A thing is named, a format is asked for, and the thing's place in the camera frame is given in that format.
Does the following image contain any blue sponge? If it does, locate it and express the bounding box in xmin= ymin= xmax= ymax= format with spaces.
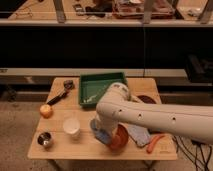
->
xmin=90 ymin=119 xmax=111 ymax=145

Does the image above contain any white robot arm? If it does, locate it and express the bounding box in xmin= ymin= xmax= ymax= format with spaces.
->
xmin=96 ymin=82 xmax=213 ymax=144

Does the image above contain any purple bowl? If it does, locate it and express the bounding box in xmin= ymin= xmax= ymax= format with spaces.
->
xmin=137 ymin=95 xmax=156 ymax=104

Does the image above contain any red bowl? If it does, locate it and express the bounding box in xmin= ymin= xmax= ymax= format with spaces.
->
xmin=108 ymin=124 xmax=129 ymax=150

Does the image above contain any green plastic tray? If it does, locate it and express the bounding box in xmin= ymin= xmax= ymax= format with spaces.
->
xmin=78 ymin=72 xmax=127 ymax=108

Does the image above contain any white cup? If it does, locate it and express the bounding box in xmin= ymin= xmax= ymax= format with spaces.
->
xmin=63 ymin=117 xmax=80 ymax=138

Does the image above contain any grey cloth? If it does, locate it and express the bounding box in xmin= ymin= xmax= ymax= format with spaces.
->
xmin=127 ymin=124 xmax=151 ymax=148

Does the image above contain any wooden table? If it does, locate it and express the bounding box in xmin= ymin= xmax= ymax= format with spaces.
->
xmin=28 ymin=77 xmax=177 ymax=160

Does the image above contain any orange fruit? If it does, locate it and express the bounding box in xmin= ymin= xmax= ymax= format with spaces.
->
xmin=39 ymin=104 xmax=53 ymax=118

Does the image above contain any orange carrot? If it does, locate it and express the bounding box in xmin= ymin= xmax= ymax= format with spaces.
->
xmin=146 ymin=134 xmax=165 ymax=154

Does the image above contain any small metal cup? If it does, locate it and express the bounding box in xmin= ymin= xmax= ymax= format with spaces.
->
xmin=37 ymin=132 xmax=53 ymax=148

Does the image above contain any black handled brush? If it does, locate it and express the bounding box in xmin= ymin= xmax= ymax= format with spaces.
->
xmin=47 ymin=80 xmax=74 ymax=106

